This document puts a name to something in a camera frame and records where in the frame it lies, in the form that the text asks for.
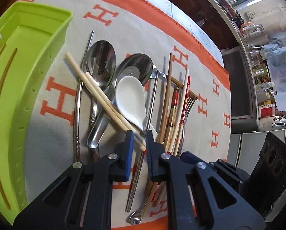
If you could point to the large steel spoon left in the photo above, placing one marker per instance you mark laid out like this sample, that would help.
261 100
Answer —
101 63

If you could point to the steel chopstick right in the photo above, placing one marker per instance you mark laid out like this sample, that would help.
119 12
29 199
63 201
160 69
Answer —
131 196

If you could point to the pale bamboo chopstick red tip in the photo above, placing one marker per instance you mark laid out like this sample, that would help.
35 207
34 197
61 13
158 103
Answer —
80 73

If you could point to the patterned red brown chopstick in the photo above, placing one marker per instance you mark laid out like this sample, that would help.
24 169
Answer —
171 120

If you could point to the orange beige H-pattern cloth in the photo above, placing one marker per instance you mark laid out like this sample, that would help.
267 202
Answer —
131 26

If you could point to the dark oven appliance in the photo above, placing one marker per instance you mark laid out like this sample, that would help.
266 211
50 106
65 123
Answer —
243 95

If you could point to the green plastic utensil tray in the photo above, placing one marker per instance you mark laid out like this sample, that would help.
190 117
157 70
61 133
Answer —
34 34

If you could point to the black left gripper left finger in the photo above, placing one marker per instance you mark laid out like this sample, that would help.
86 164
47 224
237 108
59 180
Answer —
81 197

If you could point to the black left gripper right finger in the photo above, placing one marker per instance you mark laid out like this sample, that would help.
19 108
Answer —
197 197

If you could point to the white ceramic soup spoon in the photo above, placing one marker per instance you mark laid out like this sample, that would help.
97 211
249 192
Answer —
131 102

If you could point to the white red labelled jar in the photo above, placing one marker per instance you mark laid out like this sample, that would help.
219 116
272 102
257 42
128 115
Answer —
266 110

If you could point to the steel ladle spoon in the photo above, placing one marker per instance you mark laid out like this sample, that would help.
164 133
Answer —
138 65

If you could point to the steel fork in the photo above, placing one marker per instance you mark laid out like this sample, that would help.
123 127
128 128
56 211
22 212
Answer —
190 104

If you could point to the wood-handled small steel spoon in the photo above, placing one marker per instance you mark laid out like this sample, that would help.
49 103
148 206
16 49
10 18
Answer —
173 80

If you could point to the brown wooden chopstick right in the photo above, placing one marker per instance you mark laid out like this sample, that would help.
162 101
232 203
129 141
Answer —
165 104

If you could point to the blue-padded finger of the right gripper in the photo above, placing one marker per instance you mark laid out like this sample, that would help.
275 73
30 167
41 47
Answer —
188 157

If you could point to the steel chopstick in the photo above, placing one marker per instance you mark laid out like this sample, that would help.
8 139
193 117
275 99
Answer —
76 139
131 196

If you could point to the pale chopstick red pattern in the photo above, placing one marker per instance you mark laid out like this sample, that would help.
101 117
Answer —
175 138

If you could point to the steel chopstick left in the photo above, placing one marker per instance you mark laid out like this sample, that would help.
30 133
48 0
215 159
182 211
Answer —
76 139

